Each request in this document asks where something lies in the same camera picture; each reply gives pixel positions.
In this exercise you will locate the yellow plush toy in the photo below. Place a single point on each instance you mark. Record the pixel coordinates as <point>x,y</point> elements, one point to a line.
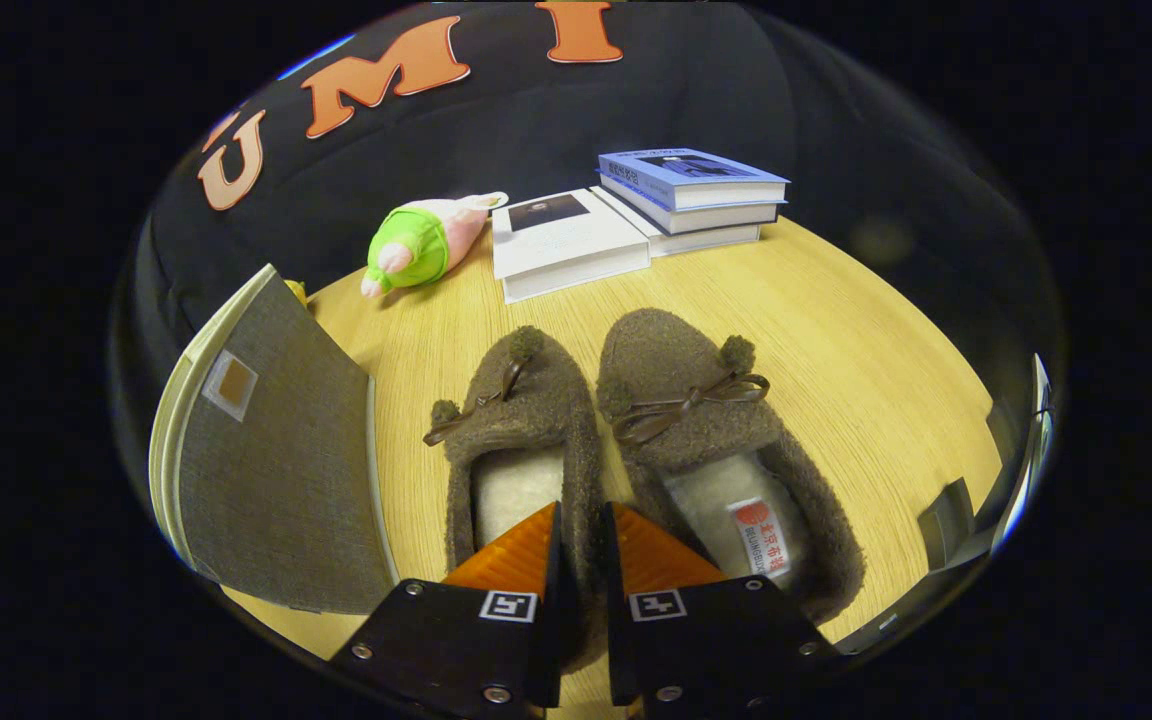
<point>296,292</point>

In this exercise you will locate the dark grey stand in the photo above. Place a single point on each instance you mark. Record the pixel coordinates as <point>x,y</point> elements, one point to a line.
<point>946,525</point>

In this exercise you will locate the white book under stack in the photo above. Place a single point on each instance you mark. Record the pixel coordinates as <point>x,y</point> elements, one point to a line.
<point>706,241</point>

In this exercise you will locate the dark blue spine book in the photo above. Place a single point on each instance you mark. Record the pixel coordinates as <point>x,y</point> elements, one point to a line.
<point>726,217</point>

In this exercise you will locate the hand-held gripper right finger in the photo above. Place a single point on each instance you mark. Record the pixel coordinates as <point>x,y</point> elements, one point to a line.
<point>716,640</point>

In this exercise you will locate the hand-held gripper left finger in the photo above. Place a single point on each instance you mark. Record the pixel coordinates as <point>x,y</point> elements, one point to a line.
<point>446,640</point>

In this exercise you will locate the brown fuzzy bow shoe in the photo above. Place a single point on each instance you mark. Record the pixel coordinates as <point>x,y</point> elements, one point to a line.
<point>526,410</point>
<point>666,370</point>

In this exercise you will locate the pink and green plush toy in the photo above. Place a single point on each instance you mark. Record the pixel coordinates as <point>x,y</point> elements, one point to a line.
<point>416,245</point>

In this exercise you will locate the beige fabric storage box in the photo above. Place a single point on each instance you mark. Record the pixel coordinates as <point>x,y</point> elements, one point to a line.
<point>276,480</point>

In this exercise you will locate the white portrait cover book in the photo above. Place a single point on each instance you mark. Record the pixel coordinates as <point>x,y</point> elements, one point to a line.
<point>566,240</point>

